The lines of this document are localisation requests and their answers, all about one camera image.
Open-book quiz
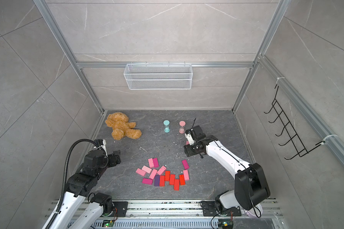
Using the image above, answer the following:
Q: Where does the magenta block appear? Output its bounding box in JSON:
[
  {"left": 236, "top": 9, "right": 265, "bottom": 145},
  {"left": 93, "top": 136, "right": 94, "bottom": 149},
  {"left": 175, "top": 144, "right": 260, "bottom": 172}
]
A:
[
  {"left": 153, "top": 158, "right": 159, "bottom": 168},
  {"left": 182, "top": 159, "right": 190, "bottom": 170},
  {"left": 142, "top": 178, "right": 153, "bottom": 185}
]

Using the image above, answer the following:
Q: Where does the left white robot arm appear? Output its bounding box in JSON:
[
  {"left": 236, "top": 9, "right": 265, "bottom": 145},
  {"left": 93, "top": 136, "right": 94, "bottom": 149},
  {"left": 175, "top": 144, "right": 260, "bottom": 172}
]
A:
[{"left": 43, "top": 148, "right": 121, "bottom": 229}]

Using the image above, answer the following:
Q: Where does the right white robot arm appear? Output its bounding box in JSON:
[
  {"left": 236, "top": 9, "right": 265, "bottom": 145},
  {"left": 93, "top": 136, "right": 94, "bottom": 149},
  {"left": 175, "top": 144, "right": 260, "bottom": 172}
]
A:
[{"left": 184, "top": 126, "right": 270, "bottom": 218}]

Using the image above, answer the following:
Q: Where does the pink sand timer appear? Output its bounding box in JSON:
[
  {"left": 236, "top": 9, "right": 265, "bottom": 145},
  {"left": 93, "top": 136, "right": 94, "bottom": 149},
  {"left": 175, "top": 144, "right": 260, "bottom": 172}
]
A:
[{"left": 179, "top": 121, "right": 186, "bottom": 134}]

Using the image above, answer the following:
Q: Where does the teal sand timer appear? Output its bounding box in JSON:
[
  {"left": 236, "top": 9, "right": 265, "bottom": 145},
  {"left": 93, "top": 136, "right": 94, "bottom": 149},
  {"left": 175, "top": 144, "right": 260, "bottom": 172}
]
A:
[{"left": 163, "top": 120, "right": 170, "bottom": 133}]

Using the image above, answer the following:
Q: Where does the light pink block right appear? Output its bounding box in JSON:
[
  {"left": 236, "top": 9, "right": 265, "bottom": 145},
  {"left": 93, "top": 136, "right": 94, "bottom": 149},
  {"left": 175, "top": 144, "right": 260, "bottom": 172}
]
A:
[{"left": 183, "top": 170, "right": 189, "bottom": 180}]

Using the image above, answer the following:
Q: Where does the red block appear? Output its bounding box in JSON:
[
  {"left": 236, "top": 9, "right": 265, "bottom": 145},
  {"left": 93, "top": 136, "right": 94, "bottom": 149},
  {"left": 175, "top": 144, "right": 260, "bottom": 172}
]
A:
[
  {"left": 179, "top": 174, "right": 185, "bottom": 186},
  {"left": 164, "top": 170, "right": 171, "bottom": 181},
  {"left": 159, "top": 175, "right": 165, "bottom": 187},
  {"left": 169, "top": 174, "right": 175, "bottom": 185}
]

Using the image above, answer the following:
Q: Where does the pink block far left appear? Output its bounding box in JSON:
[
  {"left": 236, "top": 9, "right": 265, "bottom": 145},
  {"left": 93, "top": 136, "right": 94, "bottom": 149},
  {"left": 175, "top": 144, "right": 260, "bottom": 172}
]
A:
[{"left": 136, "top": 168, "right": 146, "bottom": 176}]

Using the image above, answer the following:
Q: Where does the brown teddy bear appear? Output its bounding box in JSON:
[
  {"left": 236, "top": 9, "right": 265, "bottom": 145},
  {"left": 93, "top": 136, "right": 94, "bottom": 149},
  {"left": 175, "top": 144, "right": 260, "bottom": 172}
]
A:
[{"left": 105, "top": 112, "right": 142, "bottom": 140}]

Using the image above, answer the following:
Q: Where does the pink block right tilted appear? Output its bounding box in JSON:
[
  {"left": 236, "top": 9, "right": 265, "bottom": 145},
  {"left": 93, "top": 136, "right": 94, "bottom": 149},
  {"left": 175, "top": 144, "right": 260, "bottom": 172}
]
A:
[{"left": 157, "top": 166, "right": 166, "bottom": 176}]

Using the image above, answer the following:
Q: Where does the light pink block upper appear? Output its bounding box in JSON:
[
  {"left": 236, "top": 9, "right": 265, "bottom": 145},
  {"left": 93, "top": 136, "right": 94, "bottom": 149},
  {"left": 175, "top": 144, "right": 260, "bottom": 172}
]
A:
[{"left": 148, "top": 158, "right": 154, "bottom": 169}]

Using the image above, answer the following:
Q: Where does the pink block centre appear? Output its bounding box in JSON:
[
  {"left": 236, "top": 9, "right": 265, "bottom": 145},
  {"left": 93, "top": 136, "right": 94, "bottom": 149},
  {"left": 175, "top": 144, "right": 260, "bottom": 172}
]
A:
[{"left": 149, "top": 169, "right": 158, "bottom": 180}]

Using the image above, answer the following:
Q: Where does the light pink block tilted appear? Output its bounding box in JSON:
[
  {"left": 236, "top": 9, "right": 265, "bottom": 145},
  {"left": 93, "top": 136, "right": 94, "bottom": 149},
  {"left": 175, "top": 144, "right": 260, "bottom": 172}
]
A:
[{"left": 142, "top": 166, "right": 152, "bottom": 174}]

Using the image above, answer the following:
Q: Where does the purple block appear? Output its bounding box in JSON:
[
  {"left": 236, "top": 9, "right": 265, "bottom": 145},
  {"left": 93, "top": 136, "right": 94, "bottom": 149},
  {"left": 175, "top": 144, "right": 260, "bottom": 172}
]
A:
[{"left": 154, "top": 175, "right": 160, "bottom": 187}]

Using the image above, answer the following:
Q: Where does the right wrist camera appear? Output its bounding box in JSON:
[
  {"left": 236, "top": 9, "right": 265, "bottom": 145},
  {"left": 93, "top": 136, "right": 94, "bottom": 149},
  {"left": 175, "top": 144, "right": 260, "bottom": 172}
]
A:
[{"left": 185, "top": 131, "right": 195, "bottom": 145}]

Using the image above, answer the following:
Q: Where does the black corrugated cable hose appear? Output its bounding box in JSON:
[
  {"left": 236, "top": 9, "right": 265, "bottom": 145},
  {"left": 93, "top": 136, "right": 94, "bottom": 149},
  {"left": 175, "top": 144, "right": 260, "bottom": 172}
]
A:
[{"left": 44, "top": 138, "right": 104, "bottom": 229}]

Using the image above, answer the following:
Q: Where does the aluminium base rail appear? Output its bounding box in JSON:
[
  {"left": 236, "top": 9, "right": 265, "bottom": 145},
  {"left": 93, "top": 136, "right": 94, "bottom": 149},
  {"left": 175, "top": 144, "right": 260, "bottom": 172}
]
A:
[{"left": 67, "top": 199, "right": 288, "bottom": 229}]

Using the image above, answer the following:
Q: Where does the white wire mesh basket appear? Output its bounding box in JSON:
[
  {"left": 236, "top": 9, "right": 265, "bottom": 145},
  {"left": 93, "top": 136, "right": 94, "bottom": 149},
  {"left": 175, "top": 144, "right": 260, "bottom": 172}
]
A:
[{"left": 124, "top": 63, "right": 193, "bottom": 90}]

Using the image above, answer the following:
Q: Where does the black wire hook rack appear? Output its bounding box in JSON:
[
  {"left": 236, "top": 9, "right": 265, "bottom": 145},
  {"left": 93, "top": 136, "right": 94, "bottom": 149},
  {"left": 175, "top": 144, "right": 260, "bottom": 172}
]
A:
[{"left": 264, "top": 85, "right": 326, "bottom": 160}]

